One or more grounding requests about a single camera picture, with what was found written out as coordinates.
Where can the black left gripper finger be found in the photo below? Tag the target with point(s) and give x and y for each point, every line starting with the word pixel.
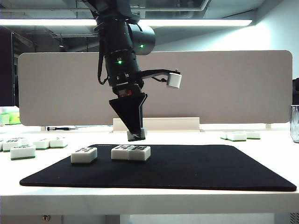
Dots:
pixel 127 112
pixel 143 116

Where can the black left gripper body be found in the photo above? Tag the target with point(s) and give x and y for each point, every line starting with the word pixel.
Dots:
pixel 127 85

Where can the white green mahjong tile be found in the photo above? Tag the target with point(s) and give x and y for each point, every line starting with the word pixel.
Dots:
pixel 139 154
pixel 22 152
pixel 253 135
pixel 119 153
pixel 1 145
pixel 41 144
pixel 236 137
pixel 223 135
pixel 9 145
pixel 82 157
pixel 23 141
pixel 58 142
pixel 136 135

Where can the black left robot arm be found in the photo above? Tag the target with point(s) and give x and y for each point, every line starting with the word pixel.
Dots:
pixel 116 35

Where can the beige fabric desk divider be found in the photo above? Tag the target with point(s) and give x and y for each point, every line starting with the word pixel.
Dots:
pixel 210 93

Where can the round ceiling spot lamp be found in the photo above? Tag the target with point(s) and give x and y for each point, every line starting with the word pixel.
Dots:
pixel 61 45

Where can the black rectangular mat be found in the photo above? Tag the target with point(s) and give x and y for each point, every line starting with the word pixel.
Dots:
pixel 210 168

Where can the white divider foot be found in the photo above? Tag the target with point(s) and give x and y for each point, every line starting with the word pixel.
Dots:
pixel 268 126
pixel 43 128

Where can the green white carton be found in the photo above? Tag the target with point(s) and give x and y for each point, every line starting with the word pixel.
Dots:
pixel 15 118
pixel 4 119

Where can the dark tall panel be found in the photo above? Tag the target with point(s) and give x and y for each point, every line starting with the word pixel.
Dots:
pixel 7 70

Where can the brass drawer lock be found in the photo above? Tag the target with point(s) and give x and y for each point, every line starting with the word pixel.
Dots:
pixel 46 217

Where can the clear glass container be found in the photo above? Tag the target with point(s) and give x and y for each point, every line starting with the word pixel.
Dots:
pixel 295 123

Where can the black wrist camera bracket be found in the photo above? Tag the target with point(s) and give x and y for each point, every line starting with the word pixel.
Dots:
pixel 151 72

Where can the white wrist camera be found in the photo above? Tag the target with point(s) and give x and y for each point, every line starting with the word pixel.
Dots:
pixel 174 80

